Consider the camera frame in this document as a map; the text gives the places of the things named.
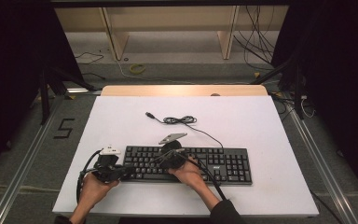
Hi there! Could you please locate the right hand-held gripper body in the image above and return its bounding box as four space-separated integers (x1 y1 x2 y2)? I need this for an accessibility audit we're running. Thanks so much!
158 133 188 171

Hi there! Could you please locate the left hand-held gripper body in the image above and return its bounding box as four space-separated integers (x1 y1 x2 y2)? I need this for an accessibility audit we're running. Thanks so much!
92 146 129 184

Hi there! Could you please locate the black computer keyboard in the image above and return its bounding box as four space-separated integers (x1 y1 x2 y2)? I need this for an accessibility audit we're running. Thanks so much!
122 145 254 186

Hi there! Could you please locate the person's left hand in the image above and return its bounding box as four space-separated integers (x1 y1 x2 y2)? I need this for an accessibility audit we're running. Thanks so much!
80 173 120 210

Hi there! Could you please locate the person's right hand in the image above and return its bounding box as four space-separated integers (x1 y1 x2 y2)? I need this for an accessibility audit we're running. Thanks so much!
167 157 207 190

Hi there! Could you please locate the wooden table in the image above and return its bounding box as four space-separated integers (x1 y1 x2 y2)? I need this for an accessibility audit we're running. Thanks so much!
101 84 269 97

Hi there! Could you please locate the white table board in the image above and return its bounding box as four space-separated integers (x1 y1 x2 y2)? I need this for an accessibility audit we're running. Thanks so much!
51 95 320 217

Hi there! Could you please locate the yellow tape roll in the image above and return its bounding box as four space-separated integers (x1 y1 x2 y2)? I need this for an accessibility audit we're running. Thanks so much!
129 63 146 75

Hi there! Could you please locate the black metal stand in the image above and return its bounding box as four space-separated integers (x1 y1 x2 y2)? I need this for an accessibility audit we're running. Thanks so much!
250 59 306 120
38 64 97 125

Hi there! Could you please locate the light wooden shelf unit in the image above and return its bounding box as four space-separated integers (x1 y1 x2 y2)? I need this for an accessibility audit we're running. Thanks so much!
55 6 290 61

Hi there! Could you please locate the black curtain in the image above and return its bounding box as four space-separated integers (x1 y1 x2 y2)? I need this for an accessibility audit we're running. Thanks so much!
273 0 358 197
0 0 85 181

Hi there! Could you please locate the black keyboard cable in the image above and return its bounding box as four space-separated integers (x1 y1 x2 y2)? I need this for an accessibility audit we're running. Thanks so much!
145 111 225 149

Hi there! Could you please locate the left hand-held gripper cable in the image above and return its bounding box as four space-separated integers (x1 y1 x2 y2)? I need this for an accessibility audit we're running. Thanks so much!
76 149 103 203

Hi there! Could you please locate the hand-held gripper cable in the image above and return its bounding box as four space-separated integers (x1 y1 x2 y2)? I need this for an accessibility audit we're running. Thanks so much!
155 148 228 202
76 149 103 203

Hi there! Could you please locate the right hand-held gripper cable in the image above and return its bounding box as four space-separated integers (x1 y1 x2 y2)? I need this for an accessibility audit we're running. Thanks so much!
155 148 228 202

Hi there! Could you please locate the metal floor rail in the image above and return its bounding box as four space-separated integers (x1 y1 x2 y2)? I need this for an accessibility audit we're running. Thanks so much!
287 102 358 224
0 99 66 224

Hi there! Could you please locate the white floor cable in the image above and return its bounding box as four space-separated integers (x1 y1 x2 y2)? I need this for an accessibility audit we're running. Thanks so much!
115 59 197 85

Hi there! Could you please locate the thin black floor cable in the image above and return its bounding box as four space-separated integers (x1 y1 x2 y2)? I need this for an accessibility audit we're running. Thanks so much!
75 51 105 65

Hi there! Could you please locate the tangle of floor cables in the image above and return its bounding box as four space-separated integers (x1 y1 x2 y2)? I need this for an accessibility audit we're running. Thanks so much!
269 92 316 119

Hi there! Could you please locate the bundle of black hanging cables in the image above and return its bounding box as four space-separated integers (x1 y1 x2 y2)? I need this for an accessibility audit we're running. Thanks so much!
232 5 281 71

